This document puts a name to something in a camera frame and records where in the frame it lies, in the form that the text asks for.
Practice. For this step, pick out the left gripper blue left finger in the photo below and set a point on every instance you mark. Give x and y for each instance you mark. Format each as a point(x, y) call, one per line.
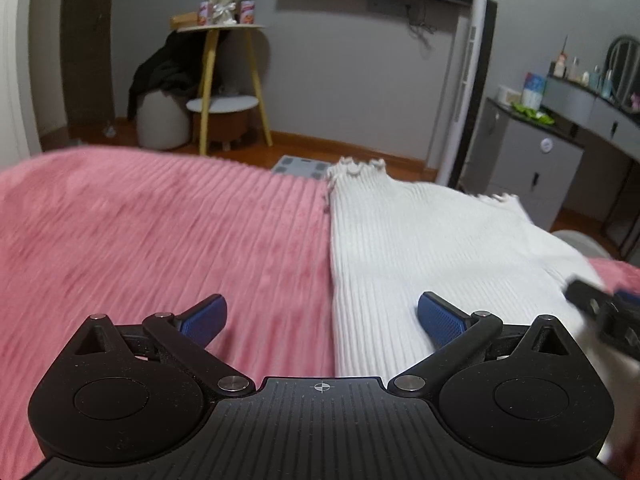
point(183, 339)

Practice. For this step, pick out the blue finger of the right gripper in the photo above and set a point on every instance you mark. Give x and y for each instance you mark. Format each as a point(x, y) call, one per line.
point(628, 297)
point(585, 297)

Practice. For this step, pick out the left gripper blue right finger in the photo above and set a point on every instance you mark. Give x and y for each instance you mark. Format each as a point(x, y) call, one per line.
point(460, 340)

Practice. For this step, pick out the white ribbed knit sweater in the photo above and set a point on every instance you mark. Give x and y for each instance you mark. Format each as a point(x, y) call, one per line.
point(391, 241)

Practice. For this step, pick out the grey drawer cabinet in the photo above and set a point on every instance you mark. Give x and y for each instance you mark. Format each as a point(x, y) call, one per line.
point(512, 156)

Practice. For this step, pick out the grey vanity desk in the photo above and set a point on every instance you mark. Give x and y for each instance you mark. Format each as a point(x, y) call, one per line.
point(611, 174)

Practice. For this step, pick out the green item on cabinet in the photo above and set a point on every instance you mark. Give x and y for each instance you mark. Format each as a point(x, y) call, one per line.
point(533, 115)

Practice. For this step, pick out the white tower fan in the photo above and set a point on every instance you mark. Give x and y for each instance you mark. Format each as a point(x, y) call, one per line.
point(469, 91)

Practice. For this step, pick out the grey bathroom scale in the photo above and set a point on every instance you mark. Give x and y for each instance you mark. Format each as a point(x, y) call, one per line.
point(301, 167)

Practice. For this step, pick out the white round stool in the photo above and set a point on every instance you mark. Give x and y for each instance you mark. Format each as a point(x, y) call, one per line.
point(163, 122)

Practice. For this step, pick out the small white box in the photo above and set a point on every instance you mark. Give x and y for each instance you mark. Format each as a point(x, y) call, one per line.
point(507, 96)

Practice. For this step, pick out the round black vanity mirror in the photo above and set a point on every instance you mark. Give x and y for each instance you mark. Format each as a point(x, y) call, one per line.
point(622, 61)

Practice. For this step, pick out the black garment on stool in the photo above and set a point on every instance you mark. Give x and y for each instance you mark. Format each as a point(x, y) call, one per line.
point(175, 68)

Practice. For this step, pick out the yellow legged side table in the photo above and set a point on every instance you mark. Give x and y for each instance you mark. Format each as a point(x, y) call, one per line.
point(225, 99)

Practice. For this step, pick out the dark wooden door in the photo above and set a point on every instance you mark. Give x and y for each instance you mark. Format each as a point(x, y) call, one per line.
point(85, 49)

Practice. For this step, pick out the pink can on table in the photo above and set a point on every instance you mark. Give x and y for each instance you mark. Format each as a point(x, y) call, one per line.
point(247, 12)

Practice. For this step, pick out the pink corduroy bedspread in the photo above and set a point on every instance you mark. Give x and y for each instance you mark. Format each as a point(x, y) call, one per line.
point(129, 233)

